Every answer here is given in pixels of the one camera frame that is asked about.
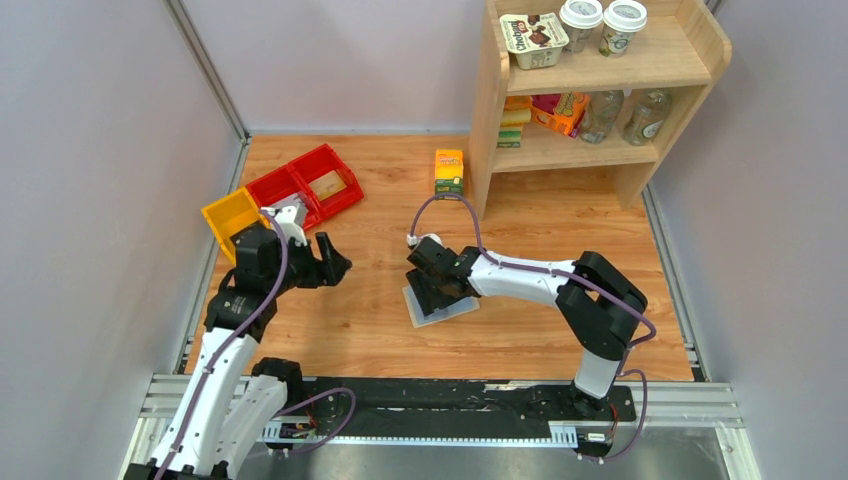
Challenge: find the grey translucent card holder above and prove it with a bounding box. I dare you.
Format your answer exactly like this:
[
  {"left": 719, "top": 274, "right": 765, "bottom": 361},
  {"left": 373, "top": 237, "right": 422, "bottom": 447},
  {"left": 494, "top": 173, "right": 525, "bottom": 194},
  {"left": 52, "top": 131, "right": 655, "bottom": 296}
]
[{"left": 402, "top": 286, "right": 480, "bottom": 328}]

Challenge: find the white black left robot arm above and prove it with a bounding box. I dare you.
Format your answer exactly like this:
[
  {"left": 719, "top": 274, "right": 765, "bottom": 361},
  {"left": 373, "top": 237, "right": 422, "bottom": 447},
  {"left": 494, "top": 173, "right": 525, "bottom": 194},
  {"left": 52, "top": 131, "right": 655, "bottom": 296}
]
[{"left": 125, "top": 221, "right": 352, "bottom": 479}]

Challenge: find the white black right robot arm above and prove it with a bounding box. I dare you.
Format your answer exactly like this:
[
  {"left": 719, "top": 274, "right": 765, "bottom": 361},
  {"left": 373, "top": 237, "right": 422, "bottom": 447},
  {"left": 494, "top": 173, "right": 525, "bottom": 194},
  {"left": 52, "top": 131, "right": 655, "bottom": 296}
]
[{"left": 403, "top": 234, "right": 648, "bottom": 400}]

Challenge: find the gold credit card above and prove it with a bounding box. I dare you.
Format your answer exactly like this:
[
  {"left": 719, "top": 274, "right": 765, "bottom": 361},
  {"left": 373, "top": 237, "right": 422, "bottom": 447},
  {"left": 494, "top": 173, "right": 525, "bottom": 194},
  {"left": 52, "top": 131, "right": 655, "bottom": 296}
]
[{"left": 309, "top": 170, "right": 347, "bottom": 201}]

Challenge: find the yellow plastic bin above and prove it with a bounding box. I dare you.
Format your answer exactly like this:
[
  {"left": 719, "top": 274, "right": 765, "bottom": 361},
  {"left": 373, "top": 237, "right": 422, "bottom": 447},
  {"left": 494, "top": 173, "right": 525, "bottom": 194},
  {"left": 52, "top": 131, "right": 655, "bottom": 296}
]
[{"left": 201, "top": 187, "right": 270, "bottom": 264}]

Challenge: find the red middle plastic bin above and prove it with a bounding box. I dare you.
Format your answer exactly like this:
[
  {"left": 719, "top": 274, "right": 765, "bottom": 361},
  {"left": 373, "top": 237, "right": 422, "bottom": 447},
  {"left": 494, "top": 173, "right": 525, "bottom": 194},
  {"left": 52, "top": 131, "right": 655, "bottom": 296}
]
[{"left": 246, "top": 165, "right": 324, "bottom": 230}]

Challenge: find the red plastic bin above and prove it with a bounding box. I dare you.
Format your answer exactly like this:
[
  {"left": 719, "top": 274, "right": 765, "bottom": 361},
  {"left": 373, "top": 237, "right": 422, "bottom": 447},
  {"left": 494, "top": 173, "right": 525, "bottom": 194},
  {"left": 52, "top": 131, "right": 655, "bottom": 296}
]
[
  {"left": 290, "top": 144, "right": 365, "bottom": 221},
  {"left": 246, "top": 165, "right": 324, "bottom": 230}
]

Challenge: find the red far plastic bin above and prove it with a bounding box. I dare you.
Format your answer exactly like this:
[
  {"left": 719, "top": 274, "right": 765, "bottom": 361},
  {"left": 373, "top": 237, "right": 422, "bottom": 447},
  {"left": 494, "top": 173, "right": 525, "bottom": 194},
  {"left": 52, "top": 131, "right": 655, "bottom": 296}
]
[{"left": 290, "top": 144, "right": 365, "bottom": 221}]

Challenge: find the yellow green juice carton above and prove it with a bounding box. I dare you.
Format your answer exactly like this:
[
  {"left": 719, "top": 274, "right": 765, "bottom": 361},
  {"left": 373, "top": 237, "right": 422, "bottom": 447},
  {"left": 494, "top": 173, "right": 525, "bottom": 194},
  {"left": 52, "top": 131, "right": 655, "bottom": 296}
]
[{"left": 434, "top": 149, "right": 465, "bottom": 196}]

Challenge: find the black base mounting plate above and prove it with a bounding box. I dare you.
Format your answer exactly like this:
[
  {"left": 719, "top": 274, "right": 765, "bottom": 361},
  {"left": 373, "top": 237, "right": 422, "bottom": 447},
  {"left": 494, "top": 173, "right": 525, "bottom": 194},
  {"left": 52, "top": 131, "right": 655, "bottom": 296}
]
[{"left": 288, "top": 377, "right": 639, "bottom": 440}]

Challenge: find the yellow green sponge stack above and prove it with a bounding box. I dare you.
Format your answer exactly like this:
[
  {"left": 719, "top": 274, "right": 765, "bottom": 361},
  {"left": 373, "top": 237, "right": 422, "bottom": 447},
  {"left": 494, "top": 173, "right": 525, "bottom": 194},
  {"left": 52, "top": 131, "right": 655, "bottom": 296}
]
[{"left": 496, "top": 95, "right": 532, "bottom": 148}]

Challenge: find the orange snack box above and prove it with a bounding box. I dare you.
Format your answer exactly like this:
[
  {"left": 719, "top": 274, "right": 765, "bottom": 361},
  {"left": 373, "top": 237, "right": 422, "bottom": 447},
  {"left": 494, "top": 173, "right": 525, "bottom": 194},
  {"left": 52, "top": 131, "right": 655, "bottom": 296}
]
[{"left": 531, "top": 92, "right": 590, "bottom": 138}]

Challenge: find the wooden shelf unit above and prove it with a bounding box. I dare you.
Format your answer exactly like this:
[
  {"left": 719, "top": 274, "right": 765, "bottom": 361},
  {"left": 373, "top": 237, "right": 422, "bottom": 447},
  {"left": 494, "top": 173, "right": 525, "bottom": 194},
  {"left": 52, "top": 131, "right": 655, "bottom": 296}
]
[{"left": 466, "top": 1, "right": 733, "bottom": 214}]

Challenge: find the left clear plastic bottle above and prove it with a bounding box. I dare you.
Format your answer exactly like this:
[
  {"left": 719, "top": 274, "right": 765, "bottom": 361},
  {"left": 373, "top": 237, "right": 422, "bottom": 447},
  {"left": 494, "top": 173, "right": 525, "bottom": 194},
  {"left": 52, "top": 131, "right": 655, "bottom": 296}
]
[{"left": 578, "top": 90, "right": 625, "bottom": 144}]

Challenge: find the clear plastic bottle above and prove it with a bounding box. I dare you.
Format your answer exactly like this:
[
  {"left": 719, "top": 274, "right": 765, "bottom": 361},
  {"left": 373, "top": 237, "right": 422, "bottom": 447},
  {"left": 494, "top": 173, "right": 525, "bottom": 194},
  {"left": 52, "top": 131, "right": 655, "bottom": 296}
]
[
  {"left": 623, "top": 88, "right": 673, "bottom": 146},
  {"left": 578, "top": 90, "right": 625, "bottom": 144}
]

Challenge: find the Chobani yogurt cup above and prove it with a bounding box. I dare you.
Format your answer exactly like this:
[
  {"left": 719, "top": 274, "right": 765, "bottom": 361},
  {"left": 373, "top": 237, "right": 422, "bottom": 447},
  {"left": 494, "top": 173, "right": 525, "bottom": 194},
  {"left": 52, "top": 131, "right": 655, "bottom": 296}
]
[{"left": 499, "top": 13, "right": 570, "bottom": 70}]

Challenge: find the right clear plastic bottle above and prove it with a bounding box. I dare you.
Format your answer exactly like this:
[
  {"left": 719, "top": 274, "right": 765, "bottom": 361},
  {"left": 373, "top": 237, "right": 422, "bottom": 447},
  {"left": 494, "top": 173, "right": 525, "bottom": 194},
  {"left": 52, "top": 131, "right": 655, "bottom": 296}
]
[{"left": 623, "top": 88, "right": 673, "bottom": 146}]

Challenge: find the left white-lidded paper cup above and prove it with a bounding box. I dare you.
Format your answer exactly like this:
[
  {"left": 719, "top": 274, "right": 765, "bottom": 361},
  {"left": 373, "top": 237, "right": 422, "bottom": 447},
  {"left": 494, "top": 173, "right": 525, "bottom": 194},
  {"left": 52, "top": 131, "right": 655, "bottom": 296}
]
[{"left": 558, "top": 0, "right": 603, "bottom": 53}]

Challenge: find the white-lidded paper cup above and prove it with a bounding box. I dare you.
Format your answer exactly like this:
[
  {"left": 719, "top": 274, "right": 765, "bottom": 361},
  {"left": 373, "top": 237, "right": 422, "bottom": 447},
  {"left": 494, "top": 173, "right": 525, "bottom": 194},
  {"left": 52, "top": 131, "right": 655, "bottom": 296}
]
[
  {"left": 598, "top": 0, "right": 648, "bottom": 58},
  {"left": 558, "top": 0, "right": 603, "bottom": 53}
]

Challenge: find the right white-lidded paper cup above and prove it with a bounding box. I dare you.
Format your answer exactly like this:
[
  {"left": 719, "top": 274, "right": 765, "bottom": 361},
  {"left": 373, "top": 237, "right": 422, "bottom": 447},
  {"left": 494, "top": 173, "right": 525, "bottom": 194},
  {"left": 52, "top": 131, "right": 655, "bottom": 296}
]
[{"left": 598, "top": 0, "right": 648, "bottom": 58}]

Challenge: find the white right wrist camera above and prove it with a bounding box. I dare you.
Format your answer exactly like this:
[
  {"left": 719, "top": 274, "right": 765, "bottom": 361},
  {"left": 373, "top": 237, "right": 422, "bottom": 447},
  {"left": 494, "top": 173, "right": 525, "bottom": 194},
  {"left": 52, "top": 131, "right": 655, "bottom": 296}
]
[{"left": 406, "top": 233, "right": 443, "bottom": 249}]

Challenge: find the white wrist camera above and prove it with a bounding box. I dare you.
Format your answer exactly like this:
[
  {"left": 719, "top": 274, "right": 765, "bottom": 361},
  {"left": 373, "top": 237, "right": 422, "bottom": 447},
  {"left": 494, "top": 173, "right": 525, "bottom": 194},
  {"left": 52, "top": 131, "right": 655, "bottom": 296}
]
[
  {"left": 406, "top": 233, "right": 443, "bottom": 249},
  {"left": 260, "top": 207, "right": 308, "bottom": 247}
]

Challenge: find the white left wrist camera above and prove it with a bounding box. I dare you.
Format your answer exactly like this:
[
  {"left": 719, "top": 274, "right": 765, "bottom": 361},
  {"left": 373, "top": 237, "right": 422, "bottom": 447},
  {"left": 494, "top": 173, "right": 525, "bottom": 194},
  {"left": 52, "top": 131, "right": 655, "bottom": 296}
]
[{"left": 260, "top": 207, "right": 308, "bottom": 247}]

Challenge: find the aluminium frame rail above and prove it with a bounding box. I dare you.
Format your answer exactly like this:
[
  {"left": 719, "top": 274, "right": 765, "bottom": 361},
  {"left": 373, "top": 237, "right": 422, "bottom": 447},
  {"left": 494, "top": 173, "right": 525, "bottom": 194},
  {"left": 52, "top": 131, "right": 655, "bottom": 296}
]
[{"left": 137, "top": 374, "right": 762, "bottom": 479}]

